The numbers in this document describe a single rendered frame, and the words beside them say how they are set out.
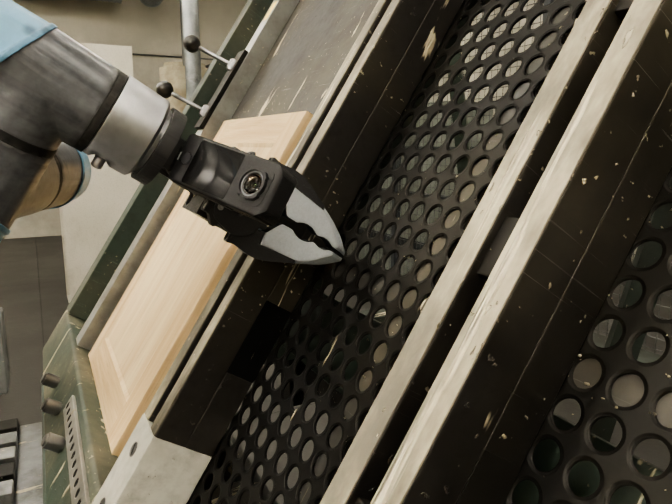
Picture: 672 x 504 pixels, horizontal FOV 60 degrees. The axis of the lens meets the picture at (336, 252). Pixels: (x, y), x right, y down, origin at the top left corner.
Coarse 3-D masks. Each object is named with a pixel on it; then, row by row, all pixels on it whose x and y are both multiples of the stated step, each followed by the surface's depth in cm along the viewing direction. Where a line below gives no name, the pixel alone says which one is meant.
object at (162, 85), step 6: (162, 84) 127; (168, 84) 128; (156, 90) 128; (162, 90) 127; (168, 90) 128; (162, 96) 128; (168, 96) 129; (174, 96) 129; (180, 96) 128; (186, 102) 128; (192, 102) 128; (198, 108) 128; (204, 108) 128; (204, 114) 128
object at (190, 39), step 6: (186, 36) 129; (192, 36) 128; (186, 42) 128; (192, 42) 128; (198, 42) 129; (186, 48) 129; (192, 48) 129; (198, 48) 130; (204, 48) 130; (210, 54) 129; (222, 60) 129; (234, 60) 129; (228, 66) 129
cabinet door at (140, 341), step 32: (224, 128) 121; (256, 128) 103; (288, 128) 89; (192, 224) 106; (160, 256) 113; (192, 256) 97; (224, 256) 84; (128, 288) 120; (160, 288) 103; (192, 288) 88; (128, 320) 109; (160, 320) 94; (192, 320) 84; (96, 352) 115; (128, 352) 100; (160, 352) 86; (96, 384) 104; (128, 384) 91; (160, 384) 83; (128, 416) 84
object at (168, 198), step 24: (288, 0) 130; (264, 24) 129; (264, 48) 130; (240, 72) 128; (240, 96) 129; (216, 120) 128; (168, 192) 126; (168, 216) 126; (144, 240) 125; (120, 264) 127; (120, 288) 124; (96, 312) 123; (96, 336) 124
